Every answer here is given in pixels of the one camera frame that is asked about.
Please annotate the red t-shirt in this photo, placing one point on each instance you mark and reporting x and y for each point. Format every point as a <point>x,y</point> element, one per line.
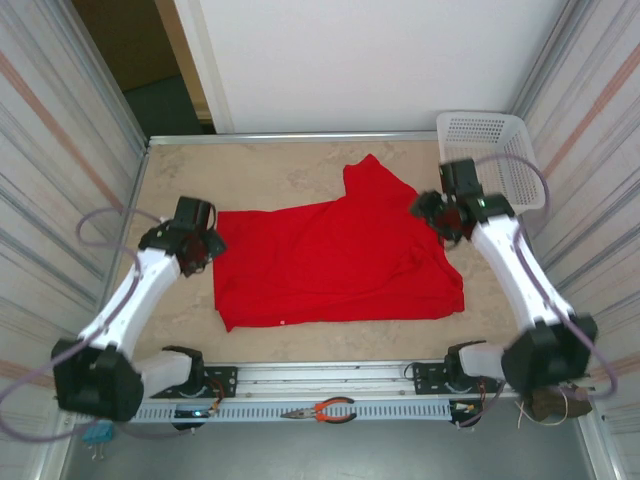
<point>325,260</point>

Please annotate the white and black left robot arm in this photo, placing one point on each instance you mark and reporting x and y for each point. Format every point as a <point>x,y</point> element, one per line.
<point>130,305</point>

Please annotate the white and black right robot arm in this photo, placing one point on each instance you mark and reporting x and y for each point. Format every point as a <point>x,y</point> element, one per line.
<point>520,285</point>

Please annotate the white plastic mesh basket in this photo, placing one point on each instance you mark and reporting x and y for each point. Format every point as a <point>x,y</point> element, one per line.
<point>500,135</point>

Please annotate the small green-lit circuit board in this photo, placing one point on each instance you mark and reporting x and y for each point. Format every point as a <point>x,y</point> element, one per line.
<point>196,413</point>

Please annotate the blue binder clips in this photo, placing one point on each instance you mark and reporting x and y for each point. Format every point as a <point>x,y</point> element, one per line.
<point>97,432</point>

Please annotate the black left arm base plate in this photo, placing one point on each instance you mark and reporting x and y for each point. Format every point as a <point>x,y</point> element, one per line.
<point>222,381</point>

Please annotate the aluminium table frame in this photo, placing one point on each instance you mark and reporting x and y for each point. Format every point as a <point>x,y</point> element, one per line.
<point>300,138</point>

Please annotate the white door frame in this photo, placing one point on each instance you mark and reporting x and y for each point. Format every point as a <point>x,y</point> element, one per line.
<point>210,80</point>

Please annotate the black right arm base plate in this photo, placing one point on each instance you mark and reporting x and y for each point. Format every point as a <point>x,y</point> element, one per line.
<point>427,380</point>

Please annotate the aluminium mounting rail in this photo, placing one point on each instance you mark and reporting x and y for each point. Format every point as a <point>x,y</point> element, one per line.
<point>325,375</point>

